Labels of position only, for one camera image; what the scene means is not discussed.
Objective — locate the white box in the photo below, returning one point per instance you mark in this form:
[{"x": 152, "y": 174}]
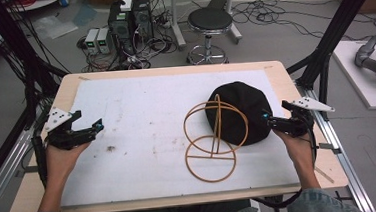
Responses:
[{"x": 126, "y": 4}]

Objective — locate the clear plastic sheet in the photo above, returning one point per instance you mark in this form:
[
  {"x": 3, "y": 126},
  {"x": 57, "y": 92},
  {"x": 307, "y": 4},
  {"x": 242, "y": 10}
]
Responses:
[{"x": 55, "y": 26}]

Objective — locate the black frame post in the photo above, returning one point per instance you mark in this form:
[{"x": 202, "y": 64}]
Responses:
[
  {"x": 340, "y": 21},
  {"x": 11, "y": 38}
]

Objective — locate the grey power supply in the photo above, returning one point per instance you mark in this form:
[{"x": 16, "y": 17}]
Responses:
[
  {"x": 104, "y": 41},
  {"x": 91, "y": 41}
]

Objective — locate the white table mat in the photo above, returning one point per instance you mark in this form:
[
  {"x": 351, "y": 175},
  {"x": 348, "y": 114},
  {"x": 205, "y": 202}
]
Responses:
[{"x": 136, "y": 106}]

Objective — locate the black hat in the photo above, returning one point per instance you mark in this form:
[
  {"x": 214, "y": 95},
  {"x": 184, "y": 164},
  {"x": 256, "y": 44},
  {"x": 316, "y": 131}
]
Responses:
[{"x": 243, "y": 108}]

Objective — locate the aluminium rail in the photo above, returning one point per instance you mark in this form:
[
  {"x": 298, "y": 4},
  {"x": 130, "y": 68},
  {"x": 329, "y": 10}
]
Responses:
[
  {"x": 343, "y": 162},
  {"x": 1, "y": 182}
]

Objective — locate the person's right hand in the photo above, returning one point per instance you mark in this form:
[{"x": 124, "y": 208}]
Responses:
[{"x": 295, "y": 147}]

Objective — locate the person's left hand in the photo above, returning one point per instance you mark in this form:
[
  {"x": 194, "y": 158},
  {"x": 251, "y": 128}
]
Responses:
[{"x": 61, "y": 161}]

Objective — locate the white platform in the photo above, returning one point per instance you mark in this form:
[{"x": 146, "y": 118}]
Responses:
[{"x": 357, "y": 77}]

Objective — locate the black round stool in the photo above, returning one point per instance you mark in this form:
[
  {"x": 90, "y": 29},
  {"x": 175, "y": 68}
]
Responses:
[{"x": 210, "y": 19}]

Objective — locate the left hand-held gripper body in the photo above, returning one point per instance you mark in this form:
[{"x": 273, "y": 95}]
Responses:
[{"x": 61, "y": 133}]

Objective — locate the black computer tower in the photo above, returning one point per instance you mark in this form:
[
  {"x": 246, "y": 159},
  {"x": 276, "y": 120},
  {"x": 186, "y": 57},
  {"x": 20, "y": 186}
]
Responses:
[
  {"x": 142, "y": 19},
  {"x": 121, "y": 28}
]

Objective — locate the wooden table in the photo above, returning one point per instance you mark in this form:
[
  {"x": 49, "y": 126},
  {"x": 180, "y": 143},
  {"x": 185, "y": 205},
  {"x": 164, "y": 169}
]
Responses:
[{"x": 24, "y": 206}]

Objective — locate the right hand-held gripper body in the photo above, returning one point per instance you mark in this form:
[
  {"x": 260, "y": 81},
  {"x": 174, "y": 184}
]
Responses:
[{"x": 302, "y": 118}]

